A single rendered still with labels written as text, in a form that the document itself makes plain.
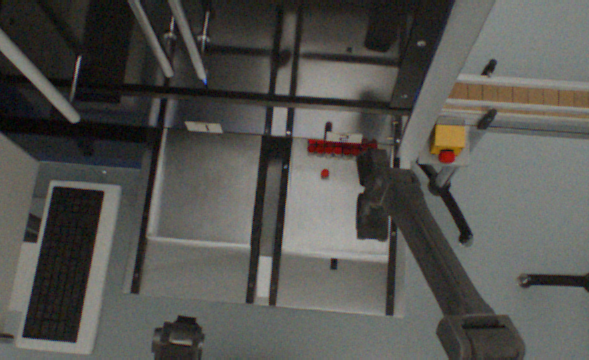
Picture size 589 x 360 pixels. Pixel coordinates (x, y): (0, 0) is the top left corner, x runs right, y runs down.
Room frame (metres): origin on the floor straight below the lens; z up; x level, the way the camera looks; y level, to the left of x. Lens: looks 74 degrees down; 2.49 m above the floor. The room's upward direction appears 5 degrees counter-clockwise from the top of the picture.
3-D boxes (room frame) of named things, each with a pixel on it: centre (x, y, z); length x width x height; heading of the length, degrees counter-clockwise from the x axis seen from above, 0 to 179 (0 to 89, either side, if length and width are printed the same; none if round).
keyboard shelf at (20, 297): (0.33, 0.65, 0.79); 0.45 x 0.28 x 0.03; 170
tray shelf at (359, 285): (0.40, 0.07, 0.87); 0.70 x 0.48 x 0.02; 80
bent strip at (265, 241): (0.25, 0.10, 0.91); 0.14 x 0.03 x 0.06; 171
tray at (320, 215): (0.44, -0.11, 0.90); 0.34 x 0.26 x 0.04; 170
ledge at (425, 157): (0.55, -0.40, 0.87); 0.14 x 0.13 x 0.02; 170
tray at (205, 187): (0.49, 0.23, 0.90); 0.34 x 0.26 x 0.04; 170
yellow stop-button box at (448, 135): (0.51, -0.37, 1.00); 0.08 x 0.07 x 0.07; 170
